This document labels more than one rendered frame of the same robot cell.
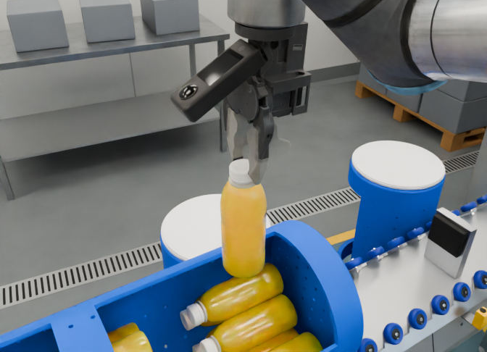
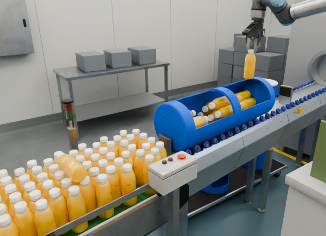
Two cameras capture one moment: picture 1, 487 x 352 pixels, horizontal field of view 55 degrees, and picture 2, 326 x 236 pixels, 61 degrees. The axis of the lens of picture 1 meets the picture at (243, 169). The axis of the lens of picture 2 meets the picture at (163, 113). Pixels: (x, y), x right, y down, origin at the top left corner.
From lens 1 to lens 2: 1.46 m
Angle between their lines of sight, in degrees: 14
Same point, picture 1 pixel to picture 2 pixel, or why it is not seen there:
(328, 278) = (266, 83)
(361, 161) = not seen: hidden behind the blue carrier
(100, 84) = (104, 92)
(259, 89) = (258, 30)
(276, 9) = (262, 14)
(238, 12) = (255, 15)
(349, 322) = (272, 93)
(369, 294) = not seen: hidden behind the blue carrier
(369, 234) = not seen: hidden behind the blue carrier
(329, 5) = (277, 9)
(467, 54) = (299, 12)
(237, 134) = (249, 42)
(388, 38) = (286, 13)
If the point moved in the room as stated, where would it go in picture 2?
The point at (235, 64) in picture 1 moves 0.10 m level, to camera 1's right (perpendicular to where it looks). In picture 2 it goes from (254, 25) to (269, 24)
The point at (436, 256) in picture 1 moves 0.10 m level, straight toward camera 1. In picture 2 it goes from (282, 100) to (283, 104)
